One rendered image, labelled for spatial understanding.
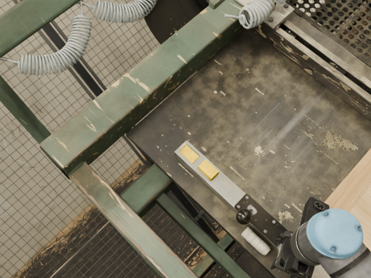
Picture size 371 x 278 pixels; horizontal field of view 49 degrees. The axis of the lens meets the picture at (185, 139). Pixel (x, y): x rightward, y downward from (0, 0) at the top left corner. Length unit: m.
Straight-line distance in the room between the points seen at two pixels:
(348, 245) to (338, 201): 0.52
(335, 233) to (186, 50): 0.73
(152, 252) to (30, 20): 0.83
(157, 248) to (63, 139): 0.37
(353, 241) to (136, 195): 0.67
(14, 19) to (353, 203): 1.14
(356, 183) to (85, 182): 0.73
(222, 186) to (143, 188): 0.23
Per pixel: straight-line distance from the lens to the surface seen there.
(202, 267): 2.13
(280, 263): 0.89
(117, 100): 1.14
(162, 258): 1.05
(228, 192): 1.10
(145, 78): 1.16
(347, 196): 1.20
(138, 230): 1.06
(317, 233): 0.66
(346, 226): 0.67
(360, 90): 1.28
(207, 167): 1.09
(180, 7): 1.68
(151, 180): 1.18
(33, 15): 1.44
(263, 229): 1.08
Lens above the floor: 2.08
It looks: 22 degrees down
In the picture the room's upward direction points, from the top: 36 degrees counter-clockwise
